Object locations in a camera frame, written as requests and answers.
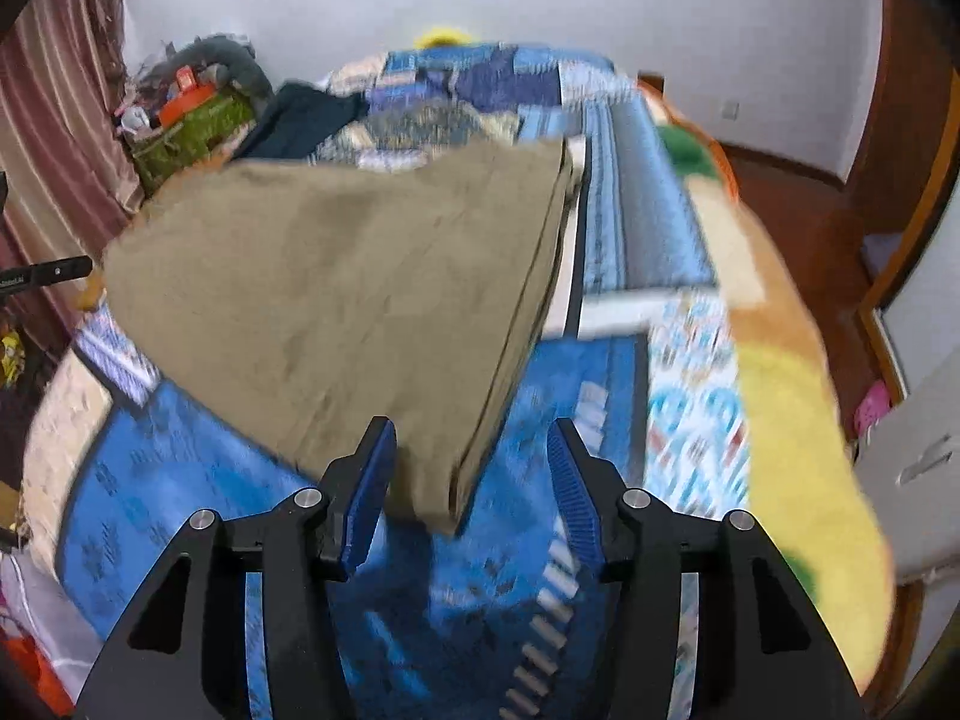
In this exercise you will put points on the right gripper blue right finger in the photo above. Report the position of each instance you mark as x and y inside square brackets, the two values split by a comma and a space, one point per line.
[587, 492]

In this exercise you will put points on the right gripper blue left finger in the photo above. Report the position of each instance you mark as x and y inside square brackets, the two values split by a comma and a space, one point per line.
[354, 489]

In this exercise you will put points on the olive khaki pants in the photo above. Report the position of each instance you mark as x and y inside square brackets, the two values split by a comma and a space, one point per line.
[298, 302]

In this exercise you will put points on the striped red beige curtain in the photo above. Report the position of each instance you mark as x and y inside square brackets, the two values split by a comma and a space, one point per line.
[71, 186]

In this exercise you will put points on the blue patchwork bedspread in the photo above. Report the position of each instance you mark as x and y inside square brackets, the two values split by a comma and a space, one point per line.
[495, 620]

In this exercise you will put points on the green storage bag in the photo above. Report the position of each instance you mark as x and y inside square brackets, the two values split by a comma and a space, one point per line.
[191, 139]

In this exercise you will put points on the orange yellow fleece blanket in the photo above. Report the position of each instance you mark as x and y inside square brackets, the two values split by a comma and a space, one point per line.
[802, 483]

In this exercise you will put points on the orange box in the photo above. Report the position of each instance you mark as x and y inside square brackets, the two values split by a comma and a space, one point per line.
[190, 94]

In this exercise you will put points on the grey plush toy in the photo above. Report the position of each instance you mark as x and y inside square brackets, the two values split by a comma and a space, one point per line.
[236, 65]

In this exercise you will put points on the dark teal folded garment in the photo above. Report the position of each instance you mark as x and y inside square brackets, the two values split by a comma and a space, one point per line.
[297, 121]

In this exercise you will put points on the yellow curved foam tube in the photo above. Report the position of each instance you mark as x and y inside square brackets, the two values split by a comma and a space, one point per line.
[442, 37]

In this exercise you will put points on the white wall outlet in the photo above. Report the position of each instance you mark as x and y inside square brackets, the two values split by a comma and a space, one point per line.
[730, 110]

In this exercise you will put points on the wooden bed post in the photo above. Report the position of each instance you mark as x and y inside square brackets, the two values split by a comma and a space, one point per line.
[654, 81]

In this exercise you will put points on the wooden door frame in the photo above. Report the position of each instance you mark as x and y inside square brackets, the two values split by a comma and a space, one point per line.
[907, 158]

